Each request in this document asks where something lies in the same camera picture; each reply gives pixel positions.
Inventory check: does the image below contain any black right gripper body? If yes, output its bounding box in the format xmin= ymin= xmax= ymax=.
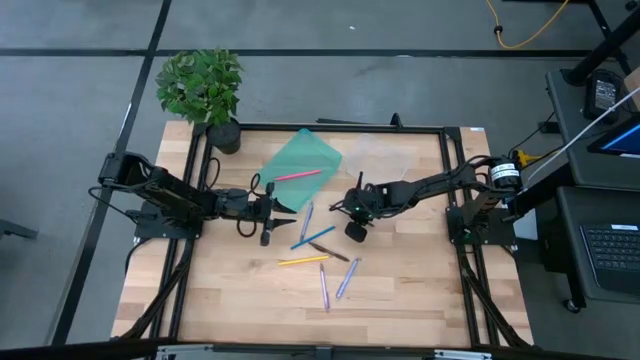
xmin=343 ymin=184 xmax=390 ymax=245

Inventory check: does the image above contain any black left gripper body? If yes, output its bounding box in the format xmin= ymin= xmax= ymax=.
xmin=214 ymin=180 xmax=277 ymax=247

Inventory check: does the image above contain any grey-blue pen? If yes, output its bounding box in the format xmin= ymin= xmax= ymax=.
xmin=299 ymin=200 xmax=315 ymax=244

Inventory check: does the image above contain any pink pencil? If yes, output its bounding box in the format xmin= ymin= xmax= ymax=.
xmin=273 ymin=169 xmax=323 ymax=182

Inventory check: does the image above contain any blue pencil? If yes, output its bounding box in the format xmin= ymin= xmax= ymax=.
xmin=290 ymin=225 xmax=337 ymax=251

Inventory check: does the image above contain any yellow pencil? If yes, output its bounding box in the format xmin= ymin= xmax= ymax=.
xmin=277 ymin=255 xmax=332 ymax=267

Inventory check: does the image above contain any green translucent plastic bin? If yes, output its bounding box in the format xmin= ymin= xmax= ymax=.
xmin=257 ymin=127 xmax=344 ymax=213

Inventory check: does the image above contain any dark brown pen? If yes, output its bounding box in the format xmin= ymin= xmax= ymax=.
xmin=308 ymin=242 xmax=351 ymax=263

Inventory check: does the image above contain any purple translucent pen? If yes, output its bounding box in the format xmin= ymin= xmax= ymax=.
xmin=319 ymin=262 xmax=331 ymax=314

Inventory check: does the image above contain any pale lavender translucent pen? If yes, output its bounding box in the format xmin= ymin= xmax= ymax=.
xmin=335 ymin=256 xmax=362 ymax=301

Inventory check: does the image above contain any clear plastic bin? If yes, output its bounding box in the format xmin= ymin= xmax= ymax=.
xmin=342 ymin=132 xmax=421 ymax=186

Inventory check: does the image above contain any black plant pot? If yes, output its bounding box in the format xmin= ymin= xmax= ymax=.
xmin=205 ymin=118 xmax=243 ymax=155

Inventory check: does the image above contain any green leafy artificial plant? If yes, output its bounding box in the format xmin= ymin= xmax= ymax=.
xmin=155 ymin=47 xmax=245 ymax=126

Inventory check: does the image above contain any black and silver rig bar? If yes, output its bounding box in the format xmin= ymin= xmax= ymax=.
xmin=0 ymin=338 xmax=640 ymax=360

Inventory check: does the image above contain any yellow connector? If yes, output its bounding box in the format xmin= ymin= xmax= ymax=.
xmin=514 ymin=148 xmax=544 ymax=169

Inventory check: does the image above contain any black desk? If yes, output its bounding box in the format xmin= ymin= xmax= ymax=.
xmin=537 ymin=67 xmax=640 ymax=314

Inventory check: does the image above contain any grey chair leg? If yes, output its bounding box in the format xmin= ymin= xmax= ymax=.
xmin=0 ymin=218 xmax=40 ymax=241

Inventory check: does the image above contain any black laptop keyboard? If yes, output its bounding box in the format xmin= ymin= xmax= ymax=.
xmin=579 ymin=223 xmax=640 ymax=296

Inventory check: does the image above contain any black power adapter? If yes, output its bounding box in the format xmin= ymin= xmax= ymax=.
xmin=583 ymin=69 xmax=626 ymax=125

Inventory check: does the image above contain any dark screen with blue stripe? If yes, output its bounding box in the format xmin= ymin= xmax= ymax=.
xmin=587 ymin=113 xmax=640 ymax=160

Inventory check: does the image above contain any black stand leg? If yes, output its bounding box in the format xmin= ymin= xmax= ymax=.
xmin=562 ymin=0 xmax=640 ymax=86

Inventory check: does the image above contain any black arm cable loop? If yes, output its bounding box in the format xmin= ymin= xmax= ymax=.
xmin=204 ymin=157 xmax=222 ymax=191

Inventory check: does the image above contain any black aluminium table frame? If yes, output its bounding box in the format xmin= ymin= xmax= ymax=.
xmin=117 ymin=122 xmax=534 ymax=349

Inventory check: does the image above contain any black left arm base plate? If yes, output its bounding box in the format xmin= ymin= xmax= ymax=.
xmin=133 ymin=199 xmax=207 ymax=240

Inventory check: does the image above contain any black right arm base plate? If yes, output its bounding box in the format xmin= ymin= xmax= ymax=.
xmin=446 ymin=204 xmax=517 ymax=246

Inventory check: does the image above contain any yellow cable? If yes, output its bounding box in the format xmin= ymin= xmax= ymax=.
xmin=484 ymin=0 xmax=571 ymax=50

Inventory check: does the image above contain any white cable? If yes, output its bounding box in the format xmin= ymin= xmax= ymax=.
xmin=524 ymin=85 xmax=640 ymax=184

